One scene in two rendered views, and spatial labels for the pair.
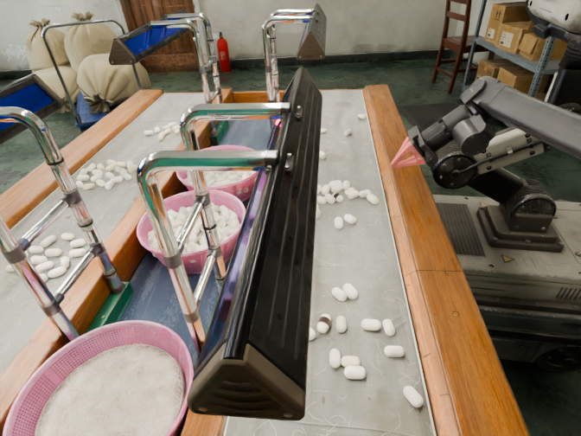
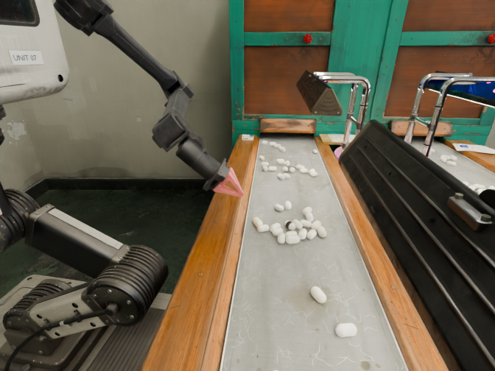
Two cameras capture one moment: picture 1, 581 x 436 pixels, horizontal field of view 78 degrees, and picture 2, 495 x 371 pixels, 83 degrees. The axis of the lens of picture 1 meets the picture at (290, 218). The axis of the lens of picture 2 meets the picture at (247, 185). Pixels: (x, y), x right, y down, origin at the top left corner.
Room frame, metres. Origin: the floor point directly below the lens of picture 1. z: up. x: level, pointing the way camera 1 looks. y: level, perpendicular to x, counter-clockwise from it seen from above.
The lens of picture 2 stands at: (1.47, -0.27, 1.20)
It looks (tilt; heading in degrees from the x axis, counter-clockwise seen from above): 26 degrees down; 178
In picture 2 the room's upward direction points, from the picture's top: straight up
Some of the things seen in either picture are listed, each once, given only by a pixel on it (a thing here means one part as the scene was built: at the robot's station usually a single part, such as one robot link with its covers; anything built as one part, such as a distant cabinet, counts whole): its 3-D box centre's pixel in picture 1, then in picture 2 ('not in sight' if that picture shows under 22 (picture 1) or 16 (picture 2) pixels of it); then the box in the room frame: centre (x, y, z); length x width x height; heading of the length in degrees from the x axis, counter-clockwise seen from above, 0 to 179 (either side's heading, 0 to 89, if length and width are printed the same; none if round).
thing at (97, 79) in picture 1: (108, 79); not in sight; (3.48, 1.60, 0.40); 0.74 x 0.56 x 0.38; 179
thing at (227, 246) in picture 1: (195, 233); not in sight; (0.73, 0.24, 0.72); 0.27 x 0.27 x 0.10
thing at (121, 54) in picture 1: (158, 32); not in sight; (1.45, 0.44, 1.08); 0.62 x 0.08 x 0.07; 173
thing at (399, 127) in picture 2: not in sight; (419, 128); (0.06, 0.67, 0.83); 0.30 x 0.06 x 0.07; 83
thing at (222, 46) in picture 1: (223, 51); not in sight; (5.14, 0.76, 0.25); 0.18 x 0.14 x 0.49; 178
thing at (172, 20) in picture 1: (191, 81); not in sight; (1.45, 0.36, 0.90); 0.20 x 0.19 x 0.45; 173
